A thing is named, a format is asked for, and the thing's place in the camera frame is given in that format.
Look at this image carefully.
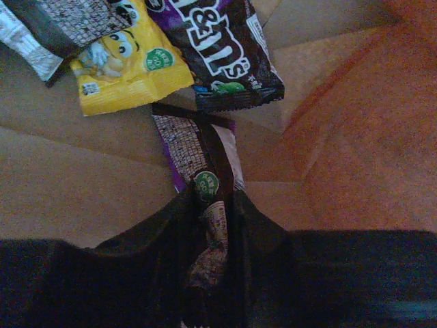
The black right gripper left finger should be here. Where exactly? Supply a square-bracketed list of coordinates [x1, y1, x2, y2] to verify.
[1, 188, 196, 327]

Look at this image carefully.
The white grey snack wrapper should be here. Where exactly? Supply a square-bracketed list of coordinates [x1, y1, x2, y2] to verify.
[1, 1, 134, 87]

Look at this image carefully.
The yellow M&M's packet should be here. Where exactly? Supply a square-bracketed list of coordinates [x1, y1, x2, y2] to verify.
[70, 1, 194, 116]

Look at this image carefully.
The purple brown M&M's packet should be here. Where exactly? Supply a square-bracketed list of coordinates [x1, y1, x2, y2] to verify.
[151, 102, 245, 328]

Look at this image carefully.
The red paper bag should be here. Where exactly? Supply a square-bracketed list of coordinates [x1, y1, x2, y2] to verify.
[1, 1, 436, 247]

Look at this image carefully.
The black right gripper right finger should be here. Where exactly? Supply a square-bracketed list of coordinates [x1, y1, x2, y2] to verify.
[233, 191, 436, 327]

